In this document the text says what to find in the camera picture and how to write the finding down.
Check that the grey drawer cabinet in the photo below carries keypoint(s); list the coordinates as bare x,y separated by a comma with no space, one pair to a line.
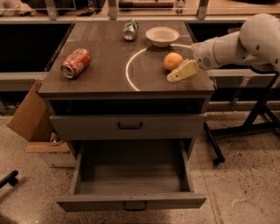
123,78

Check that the orange fruit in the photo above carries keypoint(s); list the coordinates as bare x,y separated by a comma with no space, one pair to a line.
172,61

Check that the open grey lower drawer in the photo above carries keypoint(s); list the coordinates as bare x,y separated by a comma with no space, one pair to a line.
131,175

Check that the brown cardboard box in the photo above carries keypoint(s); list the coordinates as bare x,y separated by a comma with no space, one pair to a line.
31,121

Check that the black robot stand base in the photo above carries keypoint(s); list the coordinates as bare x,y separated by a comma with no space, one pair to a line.
248,126

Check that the white bowl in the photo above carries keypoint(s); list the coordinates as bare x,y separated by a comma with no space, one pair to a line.
162,36

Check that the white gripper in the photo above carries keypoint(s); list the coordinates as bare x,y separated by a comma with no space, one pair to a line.
204,56

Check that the red soda can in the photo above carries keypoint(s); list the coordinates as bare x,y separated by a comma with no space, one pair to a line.
75,63

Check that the closed grey upper drawer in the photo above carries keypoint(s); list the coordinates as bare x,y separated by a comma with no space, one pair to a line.
114,127

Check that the black chair caster leg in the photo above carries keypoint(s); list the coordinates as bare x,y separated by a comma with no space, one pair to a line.
10,179

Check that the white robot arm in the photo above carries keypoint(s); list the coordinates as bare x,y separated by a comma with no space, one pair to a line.
256,43

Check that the green soda can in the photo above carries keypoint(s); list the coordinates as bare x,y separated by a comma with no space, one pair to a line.
130,30

